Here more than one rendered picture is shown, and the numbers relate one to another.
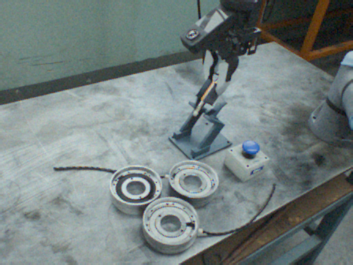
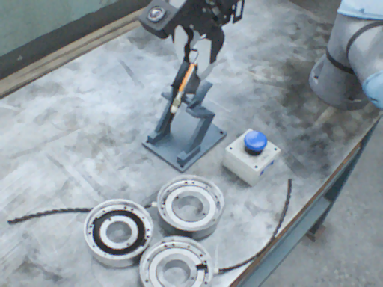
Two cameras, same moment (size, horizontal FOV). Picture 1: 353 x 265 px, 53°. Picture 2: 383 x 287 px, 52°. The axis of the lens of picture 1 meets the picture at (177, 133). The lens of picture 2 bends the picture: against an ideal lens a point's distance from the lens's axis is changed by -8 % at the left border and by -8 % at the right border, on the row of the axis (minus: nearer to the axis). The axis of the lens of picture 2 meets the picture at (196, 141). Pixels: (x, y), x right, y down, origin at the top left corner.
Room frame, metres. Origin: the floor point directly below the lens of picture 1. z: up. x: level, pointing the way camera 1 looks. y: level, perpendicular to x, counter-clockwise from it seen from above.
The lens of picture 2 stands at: (0.16, 0.03, 1.38)
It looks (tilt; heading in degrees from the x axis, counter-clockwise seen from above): 48 degrees down; 348
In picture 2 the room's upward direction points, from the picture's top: 6 degrees clockwise
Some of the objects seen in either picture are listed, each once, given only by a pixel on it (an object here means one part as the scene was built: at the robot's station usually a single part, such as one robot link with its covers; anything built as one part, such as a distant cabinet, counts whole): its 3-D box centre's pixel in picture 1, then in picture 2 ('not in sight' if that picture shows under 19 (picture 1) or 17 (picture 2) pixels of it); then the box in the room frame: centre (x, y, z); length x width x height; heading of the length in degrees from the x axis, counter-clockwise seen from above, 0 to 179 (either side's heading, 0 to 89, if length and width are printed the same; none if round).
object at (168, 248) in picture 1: (170, 225); (176, 273); (0.40, -0.01, 0.82); 0.10 x 0.10 x 0.04
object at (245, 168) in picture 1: (248, 159); (253, 155); (0.61, -0.17, 0.82); 0.08 x 0.07 x 0.05; 129
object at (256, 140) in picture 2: (249, 152); (253, 146); (0.60, -0.17, 0.85); 0.04 x 0.04 x 0.05
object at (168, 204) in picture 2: (192, 184); (190, 208); (0.51, -0.05, 0.82); 0.08 x 0.08 x 0.02
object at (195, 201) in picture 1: (192, 184); (190, 208); (0.51, -0.05, 0.82); 0.10 x 0.10 x 0.04
